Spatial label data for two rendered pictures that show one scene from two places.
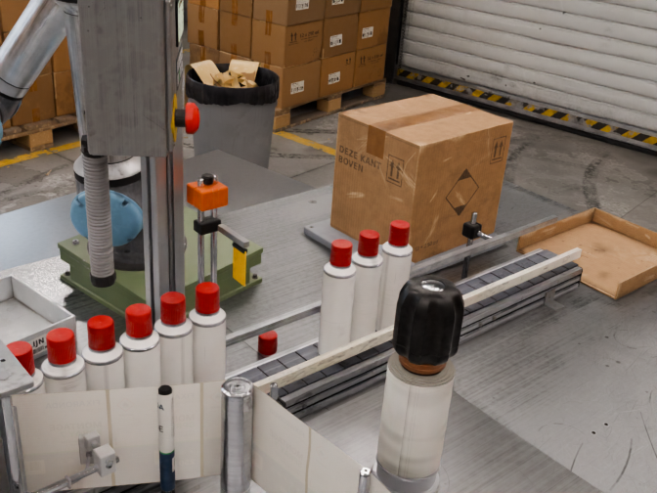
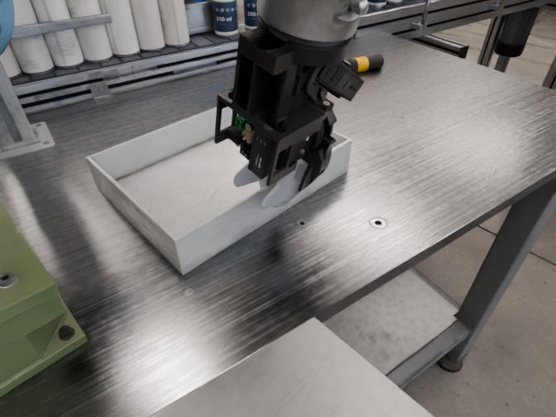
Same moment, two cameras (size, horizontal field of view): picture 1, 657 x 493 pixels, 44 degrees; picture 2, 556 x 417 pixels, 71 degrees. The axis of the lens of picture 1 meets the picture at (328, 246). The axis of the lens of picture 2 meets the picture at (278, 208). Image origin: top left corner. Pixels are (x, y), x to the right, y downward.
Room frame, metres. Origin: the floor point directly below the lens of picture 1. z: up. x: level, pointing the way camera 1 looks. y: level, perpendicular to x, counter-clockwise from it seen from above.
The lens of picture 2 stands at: (1.54, 0.71, 1.14)
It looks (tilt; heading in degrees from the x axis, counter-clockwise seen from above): 40 degrees down; 188
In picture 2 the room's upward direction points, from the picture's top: straight up
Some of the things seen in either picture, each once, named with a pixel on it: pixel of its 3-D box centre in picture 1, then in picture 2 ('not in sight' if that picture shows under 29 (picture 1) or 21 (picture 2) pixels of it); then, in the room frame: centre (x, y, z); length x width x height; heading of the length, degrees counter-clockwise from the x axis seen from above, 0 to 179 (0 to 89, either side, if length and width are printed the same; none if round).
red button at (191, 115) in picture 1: (187, 118); not in sight; (0.95, 0.18, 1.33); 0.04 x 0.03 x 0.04; 7
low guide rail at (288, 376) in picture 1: (395, 332); not in sight; (1.16, -0.12, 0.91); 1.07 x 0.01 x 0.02; 132
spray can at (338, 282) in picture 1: (337, 300); not in sight; (1.12, -0.02, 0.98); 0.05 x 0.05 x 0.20
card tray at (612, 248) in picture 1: (604, 248); not in sight; (1.66, -0.63, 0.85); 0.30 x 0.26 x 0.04; 132
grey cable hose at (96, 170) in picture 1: (99, 213); not in sight; (0.96, 0.31, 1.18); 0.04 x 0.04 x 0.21
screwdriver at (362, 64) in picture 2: not in sight; (341, 68); (0.74, 0.73, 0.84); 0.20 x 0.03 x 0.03; 123
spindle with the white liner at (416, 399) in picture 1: (417, 386); not in sight; (0.84, -0.13, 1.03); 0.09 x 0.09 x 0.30
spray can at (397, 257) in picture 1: (393, 278); not in sight; (1.21, -0.11, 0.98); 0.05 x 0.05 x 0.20
